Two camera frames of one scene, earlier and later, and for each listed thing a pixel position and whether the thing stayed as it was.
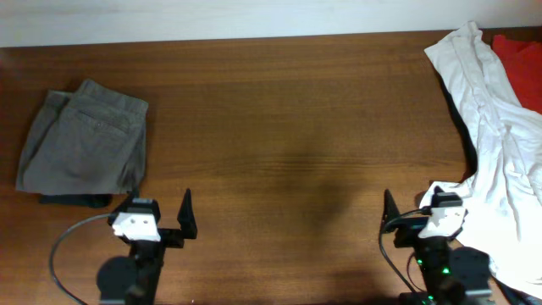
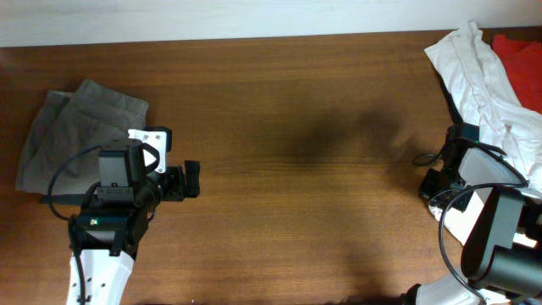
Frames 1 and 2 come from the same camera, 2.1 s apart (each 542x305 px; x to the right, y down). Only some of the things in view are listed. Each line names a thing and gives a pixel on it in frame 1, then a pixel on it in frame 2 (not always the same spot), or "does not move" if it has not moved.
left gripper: [175, 236] → [177, 185]
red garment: [522, 60] does not move
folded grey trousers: [90, 141] does not move
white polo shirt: [503, 199] does not move
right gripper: [406, 235] → [425, 188]
